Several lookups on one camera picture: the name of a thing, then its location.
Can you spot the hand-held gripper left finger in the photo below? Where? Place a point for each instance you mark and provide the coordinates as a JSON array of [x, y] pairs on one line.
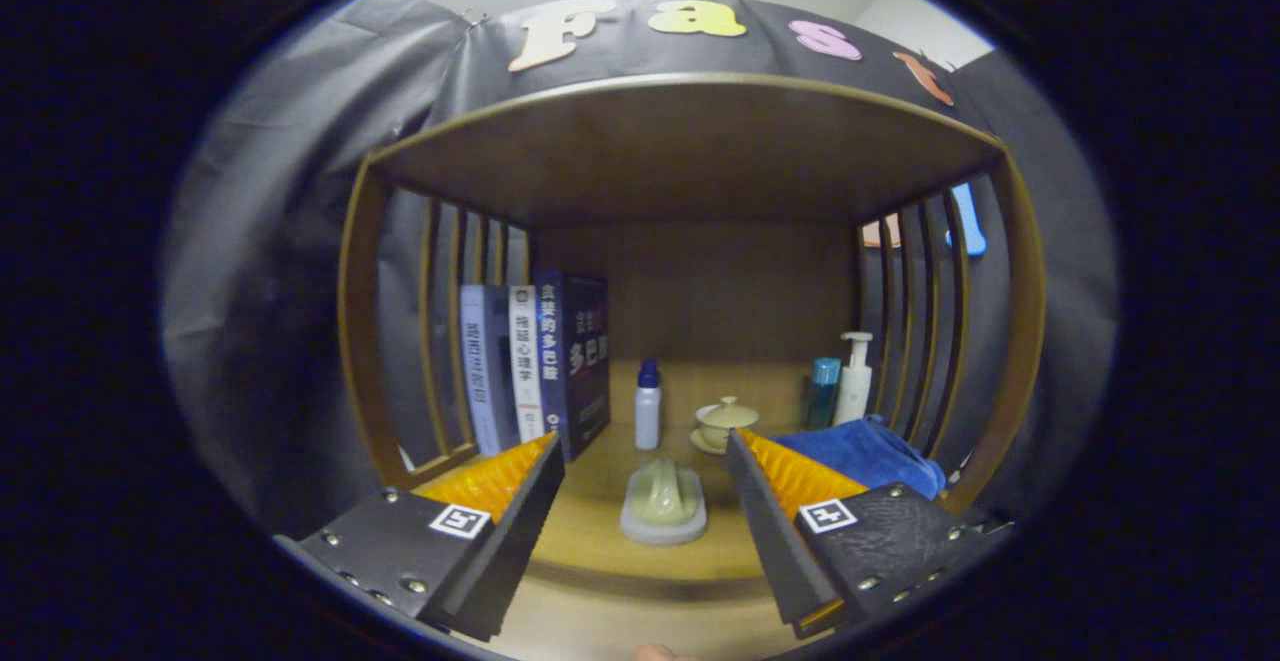
[[520, 531]]

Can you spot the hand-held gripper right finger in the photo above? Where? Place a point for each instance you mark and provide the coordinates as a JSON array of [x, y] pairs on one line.
[[770, 531]]

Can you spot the green ornament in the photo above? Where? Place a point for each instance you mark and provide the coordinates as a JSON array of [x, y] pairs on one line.
[[663, 506]]

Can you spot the wooden countertop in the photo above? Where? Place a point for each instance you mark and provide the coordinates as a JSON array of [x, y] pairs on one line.
[[590, 501]]

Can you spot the wooden cabinet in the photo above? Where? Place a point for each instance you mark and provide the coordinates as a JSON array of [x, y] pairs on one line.
[[700, 151]]

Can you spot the beige lidded teacup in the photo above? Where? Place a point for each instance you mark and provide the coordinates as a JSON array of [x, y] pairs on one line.
[[722, 423]]

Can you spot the blue folded towel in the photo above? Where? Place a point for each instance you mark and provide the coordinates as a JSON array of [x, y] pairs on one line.
[[860, 451]]

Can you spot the teal bottle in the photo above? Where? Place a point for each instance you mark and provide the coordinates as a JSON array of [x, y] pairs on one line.
[[823, 396]]

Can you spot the white pump bottle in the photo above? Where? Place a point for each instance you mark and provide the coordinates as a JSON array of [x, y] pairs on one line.
[[852, 391]]

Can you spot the light blue book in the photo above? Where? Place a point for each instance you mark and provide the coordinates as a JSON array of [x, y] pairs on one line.
[[485, 371]]

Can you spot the white bottle with blue cap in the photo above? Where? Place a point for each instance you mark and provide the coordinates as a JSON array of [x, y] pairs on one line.
[[647, 416]]

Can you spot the white book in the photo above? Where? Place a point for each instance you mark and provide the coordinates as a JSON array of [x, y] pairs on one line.
[[526, 361]]

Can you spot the dark navy book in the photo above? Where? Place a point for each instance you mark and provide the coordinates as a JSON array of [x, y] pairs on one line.
[[585, 361]]

